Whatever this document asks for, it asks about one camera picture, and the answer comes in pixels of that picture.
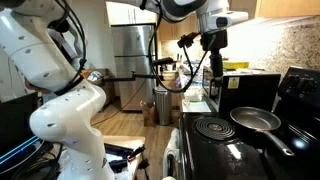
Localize white cabinet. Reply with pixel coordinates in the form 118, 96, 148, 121
106, 1, 158, 26

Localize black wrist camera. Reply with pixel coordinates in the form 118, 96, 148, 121
176, 31, 201, 50

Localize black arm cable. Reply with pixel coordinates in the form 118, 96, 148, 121
49, 0, 88, 96

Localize grey frying pan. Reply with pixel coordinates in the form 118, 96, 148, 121
229, 106, 296, 157

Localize brown paper bag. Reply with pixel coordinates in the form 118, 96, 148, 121
139, 100, 158, 128

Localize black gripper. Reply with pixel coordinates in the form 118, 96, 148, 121
200, 29, 229, 79

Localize steel trash can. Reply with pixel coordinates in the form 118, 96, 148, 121
154, 87, 174, 127

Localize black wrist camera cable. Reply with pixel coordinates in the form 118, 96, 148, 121
148, 0, 214, 94

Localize black cable bundle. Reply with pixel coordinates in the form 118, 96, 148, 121
9, 143, 64, 180

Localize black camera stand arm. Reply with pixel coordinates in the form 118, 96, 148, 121
101, 70, 158, 84

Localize white plastic container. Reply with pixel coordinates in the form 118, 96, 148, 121
183, 87, 204, 103

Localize black stereo camera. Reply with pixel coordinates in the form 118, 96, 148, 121
152, 57, 175, 67

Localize brown wood kitchen cabinets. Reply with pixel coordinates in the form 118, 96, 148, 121
158, 13, 200, 43

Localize pale yellow towel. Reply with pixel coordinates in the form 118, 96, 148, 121
162, 128, 183, 179

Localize stainless steel refrigerator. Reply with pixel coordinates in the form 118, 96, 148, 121
110, 23, 158, 112

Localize black electric stove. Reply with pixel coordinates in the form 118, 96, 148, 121
178, 66, 320, 180

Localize black steel microwave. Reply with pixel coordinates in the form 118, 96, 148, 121
202, 69, 283, 116

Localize yellow box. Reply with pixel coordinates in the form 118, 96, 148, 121
222, 60, 250, 71

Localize black red clamp tool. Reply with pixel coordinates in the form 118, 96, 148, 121
127, 144, 148, 164

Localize wooden work table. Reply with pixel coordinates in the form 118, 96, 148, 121
103, 134, 148, 180

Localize large coil burner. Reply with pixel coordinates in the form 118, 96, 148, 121
193, 116, 236, 141

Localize dark laptop screen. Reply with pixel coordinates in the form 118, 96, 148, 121
0, 92, 39, 174

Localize light wood wall cabinet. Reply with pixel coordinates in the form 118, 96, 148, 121
254, 0, 320, 19

